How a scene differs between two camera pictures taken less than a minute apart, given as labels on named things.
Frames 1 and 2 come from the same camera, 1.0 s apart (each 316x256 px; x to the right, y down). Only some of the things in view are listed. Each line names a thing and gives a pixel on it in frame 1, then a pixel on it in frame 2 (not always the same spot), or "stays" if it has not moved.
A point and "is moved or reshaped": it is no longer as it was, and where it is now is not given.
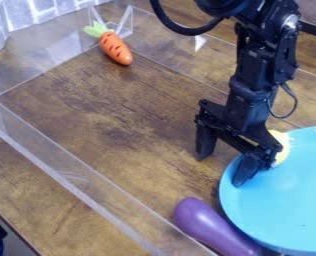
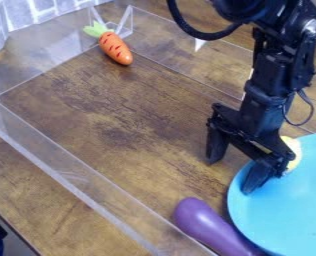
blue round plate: [282, 205] is moved or reshaped
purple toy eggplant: [201, 220] stays
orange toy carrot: [111, 42] stays
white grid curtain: [11, 14] stays
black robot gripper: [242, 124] -> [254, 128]
